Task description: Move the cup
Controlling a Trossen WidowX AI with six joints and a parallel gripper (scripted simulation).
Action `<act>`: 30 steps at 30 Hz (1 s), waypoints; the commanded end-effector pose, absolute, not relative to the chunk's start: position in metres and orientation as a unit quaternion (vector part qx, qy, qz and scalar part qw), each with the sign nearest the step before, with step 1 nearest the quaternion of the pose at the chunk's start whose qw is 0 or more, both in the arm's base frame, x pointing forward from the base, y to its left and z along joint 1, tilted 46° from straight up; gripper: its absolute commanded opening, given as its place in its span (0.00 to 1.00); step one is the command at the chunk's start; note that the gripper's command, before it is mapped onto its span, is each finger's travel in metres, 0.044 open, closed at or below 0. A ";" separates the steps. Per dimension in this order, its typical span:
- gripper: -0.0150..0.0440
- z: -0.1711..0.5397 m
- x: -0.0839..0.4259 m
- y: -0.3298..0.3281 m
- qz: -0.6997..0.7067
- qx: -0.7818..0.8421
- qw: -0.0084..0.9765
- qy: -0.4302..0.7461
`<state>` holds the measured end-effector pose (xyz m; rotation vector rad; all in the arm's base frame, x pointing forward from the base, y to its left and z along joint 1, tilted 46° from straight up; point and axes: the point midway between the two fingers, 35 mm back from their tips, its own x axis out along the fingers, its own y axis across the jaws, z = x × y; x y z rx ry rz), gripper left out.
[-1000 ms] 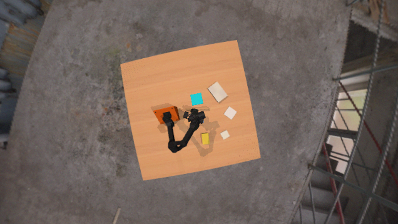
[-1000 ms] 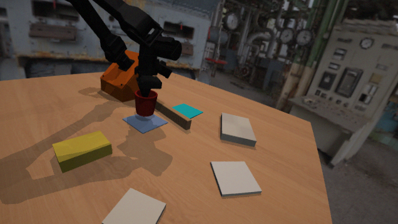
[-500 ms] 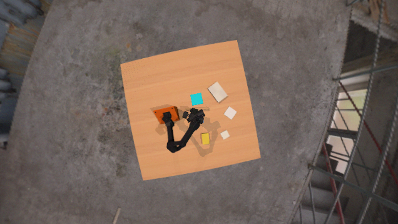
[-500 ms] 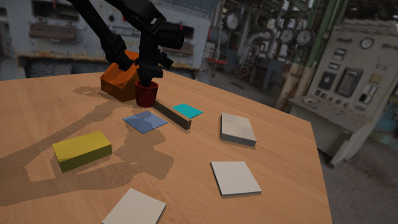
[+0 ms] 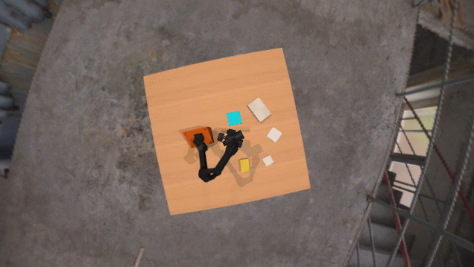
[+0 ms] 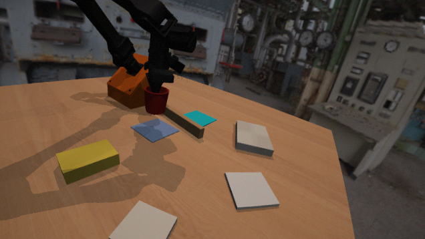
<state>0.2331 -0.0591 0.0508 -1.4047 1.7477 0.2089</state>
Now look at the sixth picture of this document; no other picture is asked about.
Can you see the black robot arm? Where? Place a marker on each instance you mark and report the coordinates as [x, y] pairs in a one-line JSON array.
[[149, 14]]

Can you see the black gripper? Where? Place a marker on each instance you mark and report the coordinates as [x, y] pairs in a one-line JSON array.
[[157, 74]]

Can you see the dark brown long bar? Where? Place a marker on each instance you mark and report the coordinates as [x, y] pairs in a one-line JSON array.
[[186, 123]]

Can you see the yellow rectangular block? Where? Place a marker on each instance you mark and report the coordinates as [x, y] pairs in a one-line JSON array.
[[84, 161]]

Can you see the dark red cup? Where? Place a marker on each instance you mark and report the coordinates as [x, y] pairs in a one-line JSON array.
[[155, 103]]

